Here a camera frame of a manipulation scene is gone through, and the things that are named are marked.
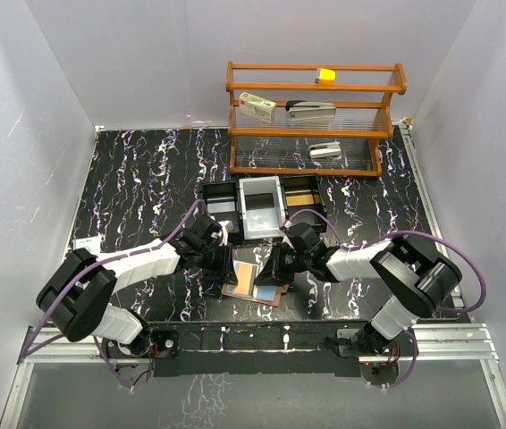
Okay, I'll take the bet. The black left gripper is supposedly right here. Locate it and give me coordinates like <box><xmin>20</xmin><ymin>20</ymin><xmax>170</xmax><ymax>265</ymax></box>
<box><xmin>196</xmin><ymin>241</ymin><xmax>237</xmax><ymax>284</ymax></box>

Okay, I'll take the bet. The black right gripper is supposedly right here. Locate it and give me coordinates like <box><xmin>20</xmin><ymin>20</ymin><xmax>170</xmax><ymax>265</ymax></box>
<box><xmin>256</xmin><ymin>242</ymin><xmax>312</xmax><ymax>285</ymax></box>

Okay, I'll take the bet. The pink leather card holder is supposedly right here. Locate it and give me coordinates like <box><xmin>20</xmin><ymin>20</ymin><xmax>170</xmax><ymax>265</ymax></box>
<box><xmin>222</xmin><ymin>283</ymin><xmax>282</xmax><ymax>307</ymax></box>

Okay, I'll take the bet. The gold card with stripe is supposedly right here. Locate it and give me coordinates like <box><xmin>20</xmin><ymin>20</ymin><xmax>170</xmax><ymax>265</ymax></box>
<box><xmin>233</xmin><ymin>261</ymin><xmax>258</xmax><ymax>296</ymax></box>

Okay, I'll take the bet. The black white organizer tray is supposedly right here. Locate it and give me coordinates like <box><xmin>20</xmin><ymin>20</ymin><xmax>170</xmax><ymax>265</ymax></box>
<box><xmin>200</xmin><ymin>175</ymin><xmax>327</xmax><ymax>245</ymax></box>

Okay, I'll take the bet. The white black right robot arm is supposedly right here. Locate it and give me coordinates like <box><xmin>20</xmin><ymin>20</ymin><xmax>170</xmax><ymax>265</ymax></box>
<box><xmin>254</xmin><ymin>223</ymin><xmax>462</xmax><ymax>355</ymax></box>

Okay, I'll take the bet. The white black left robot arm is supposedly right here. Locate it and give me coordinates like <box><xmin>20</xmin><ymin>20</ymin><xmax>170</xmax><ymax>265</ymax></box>
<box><xmin>36</xmin><ymin>214</ymin><xmax>237</xmax><ymax>357</ymax></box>

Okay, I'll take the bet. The grey card in tray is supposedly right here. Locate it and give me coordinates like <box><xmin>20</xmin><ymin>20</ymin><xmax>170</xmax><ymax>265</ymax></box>
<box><xmin>207</xmin><ymin>201</ymin><xmax>236</xmax><ymax>213</ymax></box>

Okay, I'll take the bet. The gold card in tray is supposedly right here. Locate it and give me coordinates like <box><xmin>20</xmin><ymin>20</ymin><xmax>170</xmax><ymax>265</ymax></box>
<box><xmin>285</xmin><ymin>189</ymin><xmax>321</xmax><ymax>206</ymax></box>

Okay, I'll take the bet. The white paper label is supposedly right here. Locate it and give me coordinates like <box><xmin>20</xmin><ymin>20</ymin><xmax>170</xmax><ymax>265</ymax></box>
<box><xmin>72</xmin><ymin>236</ymin><xmax>102</xmax><ymax>256</ymax></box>

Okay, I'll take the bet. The white hole punch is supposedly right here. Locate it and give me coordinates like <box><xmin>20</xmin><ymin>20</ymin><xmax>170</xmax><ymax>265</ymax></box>
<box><xmin>308</xmin><ymin>141</ymin><xmax>342</xmax><ymax>160</ymax></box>

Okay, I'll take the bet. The orange wooden shelf rack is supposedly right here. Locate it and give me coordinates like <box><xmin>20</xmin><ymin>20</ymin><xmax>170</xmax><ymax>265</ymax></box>
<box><xmin>225</xmin><ymin>62</ymin><xmax>408</xmax><ymax>178</ymax></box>

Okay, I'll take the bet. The grey black stapler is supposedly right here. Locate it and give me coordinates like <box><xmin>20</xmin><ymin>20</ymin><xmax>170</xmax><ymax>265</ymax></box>
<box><xmin>285</xmin><ymin>100</ymin><xmax>337</xmax><ymax>121</ymax></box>

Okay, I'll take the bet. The white staples box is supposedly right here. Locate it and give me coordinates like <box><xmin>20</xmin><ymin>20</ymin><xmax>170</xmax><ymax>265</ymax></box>
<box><xmin>239</xmin><ymin>92</ymin><xmax>277</xmax><ymax>123</ymax></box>

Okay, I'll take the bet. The yellow white small box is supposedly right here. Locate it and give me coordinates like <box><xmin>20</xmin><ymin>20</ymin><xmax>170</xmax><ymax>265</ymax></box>
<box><xmin>314</xmin><ymin>68</ymin><xmax>336</xmax><ymax>85</ymax></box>

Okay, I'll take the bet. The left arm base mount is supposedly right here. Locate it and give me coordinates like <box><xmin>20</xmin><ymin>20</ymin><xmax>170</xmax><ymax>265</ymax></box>
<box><xmin>94</xmin><ymin>328</ymin><xmax>180</xmax><ymax>393</ymax></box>

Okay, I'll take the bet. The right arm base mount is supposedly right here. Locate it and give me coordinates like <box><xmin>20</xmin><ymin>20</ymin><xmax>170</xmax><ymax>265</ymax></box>
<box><xmin>323</xmin><ymin>327</ymin><xmax>419</xmax><ymax>389</ymax></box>

